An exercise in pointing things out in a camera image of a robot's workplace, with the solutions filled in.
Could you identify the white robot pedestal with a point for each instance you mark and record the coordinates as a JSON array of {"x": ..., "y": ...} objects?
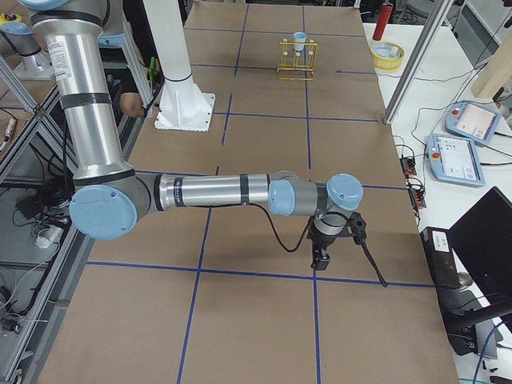
[{"x": 182, "y": 105}]

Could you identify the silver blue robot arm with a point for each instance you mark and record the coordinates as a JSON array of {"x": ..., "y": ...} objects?
[{"x": 110, "y": 197}]

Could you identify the black computer box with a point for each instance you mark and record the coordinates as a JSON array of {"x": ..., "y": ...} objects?
[{"x": 440, "y": 258}]

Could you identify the red cylinder bottle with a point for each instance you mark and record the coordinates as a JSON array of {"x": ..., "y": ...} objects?
[{"x": 383, "y": 18}]

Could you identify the aluminium frame post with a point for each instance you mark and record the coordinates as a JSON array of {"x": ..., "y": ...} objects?
[{"x": 425, "y": 39}]

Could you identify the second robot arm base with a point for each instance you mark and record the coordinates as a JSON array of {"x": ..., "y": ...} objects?
[{"x": 18, "y": 40}]

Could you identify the white power strip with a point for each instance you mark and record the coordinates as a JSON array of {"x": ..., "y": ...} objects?
[{"x": 46, "y": 237}]

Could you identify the lower teach pendant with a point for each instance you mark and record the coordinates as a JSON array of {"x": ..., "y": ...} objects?
[{"x": 454, "y": 160}]

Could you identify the orange black circuit board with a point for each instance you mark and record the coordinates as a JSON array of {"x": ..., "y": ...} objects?
[{"x": 408, "y": 166}]

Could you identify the yellow bowl with blue plate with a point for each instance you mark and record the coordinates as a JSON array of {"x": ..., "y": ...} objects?
[{"x": 387, "y": 55}]

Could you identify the teach pendant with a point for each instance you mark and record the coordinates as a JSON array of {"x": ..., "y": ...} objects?
[
  {"x": 454, "y": 160},
  {"x": 472, "y": 120}
]

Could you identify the gold wire cup holder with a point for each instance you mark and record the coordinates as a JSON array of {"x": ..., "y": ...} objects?
[{"x": 297, "y": 60}]

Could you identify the wooden beam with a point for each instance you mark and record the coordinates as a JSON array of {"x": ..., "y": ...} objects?
[{"x": 496, "y": 72}]

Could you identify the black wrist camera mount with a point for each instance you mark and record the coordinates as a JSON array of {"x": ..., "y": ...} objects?
[{"x": 358, "y": 228}]

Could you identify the upper teach pendant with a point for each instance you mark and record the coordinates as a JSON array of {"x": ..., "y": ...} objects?
[{"x": 472, "y": 120}]

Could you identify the light blue plastic cup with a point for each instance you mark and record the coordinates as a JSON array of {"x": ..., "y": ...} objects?
[{"x": 299, "y": 40}]

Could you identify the black monitor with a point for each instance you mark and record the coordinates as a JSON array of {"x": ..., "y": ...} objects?
[{"x": 481, "y": 239}]

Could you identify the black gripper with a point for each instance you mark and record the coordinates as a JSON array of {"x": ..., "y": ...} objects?
[{"x": 322, "y": 243}]

